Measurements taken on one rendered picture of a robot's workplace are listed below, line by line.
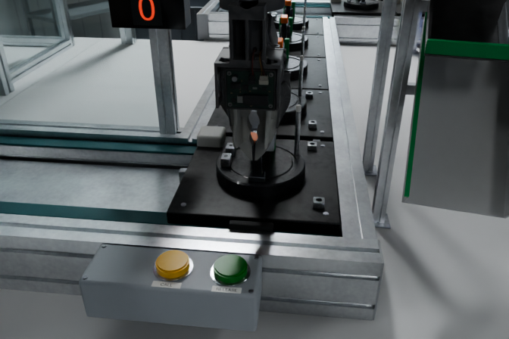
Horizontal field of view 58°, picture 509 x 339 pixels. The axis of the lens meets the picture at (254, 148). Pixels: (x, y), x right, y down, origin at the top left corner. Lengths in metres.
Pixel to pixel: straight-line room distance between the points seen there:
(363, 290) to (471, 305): 0.17
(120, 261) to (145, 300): 0.06
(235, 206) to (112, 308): 0.20
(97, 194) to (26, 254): 0.17
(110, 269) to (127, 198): 0.22
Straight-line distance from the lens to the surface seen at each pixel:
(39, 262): 0.71
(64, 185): 0.86
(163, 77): 0.84
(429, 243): 0.81
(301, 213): 0.64
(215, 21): 1.88
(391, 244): 0.79
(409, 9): 0.68
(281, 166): 0.71
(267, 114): 0.55
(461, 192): 0.67
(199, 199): 0.67
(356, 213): 0.68
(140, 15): 0.77
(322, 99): 1.01
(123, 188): 0.82
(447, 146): 0.69
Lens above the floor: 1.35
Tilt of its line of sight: 28 degrees down
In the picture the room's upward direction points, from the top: straight up
